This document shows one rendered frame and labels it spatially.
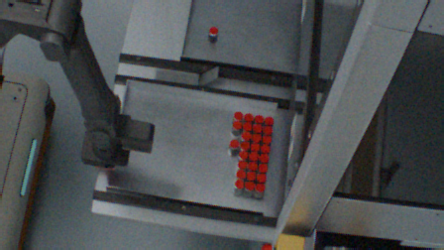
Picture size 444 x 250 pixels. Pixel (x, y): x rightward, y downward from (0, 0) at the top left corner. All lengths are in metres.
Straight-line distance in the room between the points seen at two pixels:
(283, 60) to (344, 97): 0.85
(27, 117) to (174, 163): 0.84
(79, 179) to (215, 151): 0.99
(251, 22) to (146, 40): 0.25
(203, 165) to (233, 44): 0.31
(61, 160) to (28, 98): 0.31
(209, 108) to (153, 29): 0.24
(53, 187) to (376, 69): 1.86
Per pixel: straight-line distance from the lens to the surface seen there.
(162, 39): 2.17
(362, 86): 1.30
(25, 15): 1.42
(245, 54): 2.17
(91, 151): 1.92
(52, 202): 2.95
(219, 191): 2.02
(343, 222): 1.82
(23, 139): 2.74
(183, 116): 2.08
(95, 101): 1.66
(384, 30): 1.17
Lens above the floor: 2.76
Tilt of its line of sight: 65 degrees down
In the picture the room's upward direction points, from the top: 11 degrees clockwise
